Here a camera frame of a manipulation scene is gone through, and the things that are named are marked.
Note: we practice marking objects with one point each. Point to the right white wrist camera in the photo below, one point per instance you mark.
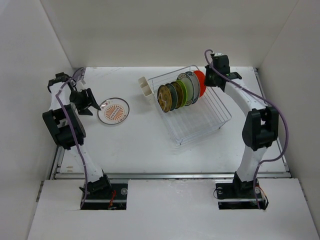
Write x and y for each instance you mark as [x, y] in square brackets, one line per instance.
[217, 54]

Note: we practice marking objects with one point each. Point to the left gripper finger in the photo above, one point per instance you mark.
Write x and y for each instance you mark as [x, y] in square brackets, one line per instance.
[91, 101]
[84, 111]

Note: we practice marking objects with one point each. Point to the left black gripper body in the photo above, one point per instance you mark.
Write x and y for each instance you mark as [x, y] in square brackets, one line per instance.
[80, 98]

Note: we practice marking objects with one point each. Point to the yellow brown front plate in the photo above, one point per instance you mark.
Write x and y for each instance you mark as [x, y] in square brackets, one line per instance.
[164, 98]

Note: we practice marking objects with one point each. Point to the aluminium rail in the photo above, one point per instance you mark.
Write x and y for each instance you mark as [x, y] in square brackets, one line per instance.
[189, 176]

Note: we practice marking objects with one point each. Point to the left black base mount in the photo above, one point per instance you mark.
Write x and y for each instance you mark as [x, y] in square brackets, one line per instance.
[113, 200]

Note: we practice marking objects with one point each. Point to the white wire dish rack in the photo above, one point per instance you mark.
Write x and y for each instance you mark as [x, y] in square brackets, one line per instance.
[187, 123]

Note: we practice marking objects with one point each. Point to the white plate orange sunburst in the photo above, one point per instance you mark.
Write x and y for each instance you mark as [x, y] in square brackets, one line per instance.
[113, 111]

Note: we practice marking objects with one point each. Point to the dark green plate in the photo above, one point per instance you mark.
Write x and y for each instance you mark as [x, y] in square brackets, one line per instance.
[174, 96]

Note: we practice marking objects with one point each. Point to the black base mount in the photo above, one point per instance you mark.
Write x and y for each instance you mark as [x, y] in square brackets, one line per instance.
[230, 198]
[113, 200]

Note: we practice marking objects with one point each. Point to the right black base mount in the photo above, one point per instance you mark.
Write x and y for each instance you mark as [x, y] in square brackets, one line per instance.
[230, 198]

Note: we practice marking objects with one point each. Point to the lime green plate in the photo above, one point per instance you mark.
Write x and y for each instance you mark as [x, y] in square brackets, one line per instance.
[186, 85]

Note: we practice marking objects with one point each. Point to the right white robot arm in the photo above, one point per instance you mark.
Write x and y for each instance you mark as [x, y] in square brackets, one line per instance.
[261, 125]

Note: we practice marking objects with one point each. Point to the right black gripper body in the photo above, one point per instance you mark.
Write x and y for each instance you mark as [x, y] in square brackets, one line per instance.
[211, 74]

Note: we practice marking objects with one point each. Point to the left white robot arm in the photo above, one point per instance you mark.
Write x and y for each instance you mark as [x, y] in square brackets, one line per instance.
[67, 131]

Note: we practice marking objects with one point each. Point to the brown patterned plate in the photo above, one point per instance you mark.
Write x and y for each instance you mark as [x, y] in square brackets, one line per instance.
[179, 92]

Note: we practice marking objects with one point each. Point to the orange plastic plate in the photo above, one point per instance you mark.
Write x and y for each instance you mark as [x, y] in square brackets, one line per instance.
[201, 79]

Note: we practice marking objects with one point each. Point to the white plate dark-blue rim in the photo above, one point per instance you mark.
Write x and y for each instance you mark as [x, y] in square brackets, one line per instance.
[195, 85]

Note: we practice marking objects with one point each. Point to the cream plastic cutlery holder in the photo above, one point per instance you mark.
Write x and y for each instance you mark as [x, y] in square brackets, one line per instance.
[145, 88]

